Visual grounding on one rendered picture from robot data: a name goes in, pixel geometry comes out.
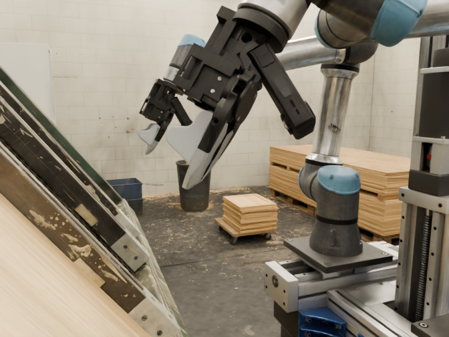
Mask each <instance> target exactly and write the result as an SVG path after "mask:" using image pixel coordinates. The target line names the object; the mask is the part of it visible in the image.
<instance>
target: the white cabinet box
mask: <svg viewBox="0 0 449 337"><path fill-rule="evenodd" d="M0 65H1V66H2V68H3V69H4V70H5V71H6V72H7V73H8V74H9V75H10V76H11V77H12V78H13V79H14V80H15V81H16V82H17V84H18V85H19V86H20V87H21V88H22V89H23V90H24V92H25V93H26V94H27V95H28V96H29V97H30V98H31V99H32V100H33V101H34V102H35V103H36V104H37V105H38V106H39V108H40V109H41V110H42V111H43V112H44V113H45V114H46V116H47V117H48V118H49V119H50V120H51V121H52V122H53V123H54V124H55V125H56V119H55V101H54V91H53V73H52V64H51V51H50V49H49V47H48V45H46V44H32V43H5V42H0Z"/></svg>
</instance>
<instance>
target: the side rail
mask: <svg viewBox="0 0 449 337"><path fill-rule="evenodd" d="M0 81H1V82H2V83H3V84H4V85H5V86H6V88H7V89H8V90H9V91H10V92H11V93H12V94H13V95H14V96H15V97H16V98H17V99H18V100H19V101H20V102H21V103H22V104H23V105H24V107H25V108H26V109H27V110H28V111H29V112H30V113H31V114H32V115H33V117H34V118H35V119H36V120H37V121H38V122H39V123H40V124H41V125H42V126H43V127H44V128H45V129H46V130H47V131H48V132H49V133H50V134H51V136H52V137H53V138H54V139H55V140H56V141H57V142H58V143H59V144H60V146H61V147H62V148H63V149H64V150H65V151H66V152H67V153H68V154H69V155H70V156H71V157H72V158H73V159H74V160H75V161H76V162H77V163H78V165H79V166H80V167H81V168H82V169H83V170H84V171H85V172H86V173H87V174H88V176H89V177H90V178H91V179H92V180H93V181H94V182H95V183H96V184H97V186H99V188H101V190H103V192H105V194H106V195H107V196H108V197H109V198H110V199H111V200H112V201H113V202H114V203H115V205H117V204H118V203H119V202H120V201H122V198H121V196H120V195H119V194H118V193H117V192H116V191H115V190H114V189H113V188H112V186H111V185H110V184H109V183H108V182H107V181H106V180H105V178H104V177H103V176H102V175H101V174H100V173H99V172H98V171H97V170H96V169H95V168H94V167H93V166H92V165H91V164H90V162H89V161H88V160H87V159H86V158H85V157H84V156H83V154H82V153H81V152H80V151H79V150H78V149H77V148H76V147H75V146H74V145H73V144H72V143H71V142H70V141H69V140H68V138H67V137H66V136H65V135H64V134H63V133H62V132H61V130H60V129H59V128H58V127H57V126H56V125H55V124H54V123H53V122H52V121H51V120H50V119H49V118H48V117H47V116H46V114H45V113H44V112H43V111H42V110H41V109H40V108H39V106H38V105H37V104H36V103H35V102H34V101H33V100H32V99H31V98H30V97H29V96H28V95H27V94H26V93H25V92H24V90H23V89H22V88H21V87H20V86H19V85H18V84H17V82H16V81H15V80H14V79H13V78H12V77H11V76H10V75H9V74H8V73H7V72H6V71H5V70H4V69H3V68H2V66H1V65H0Z"/></svg>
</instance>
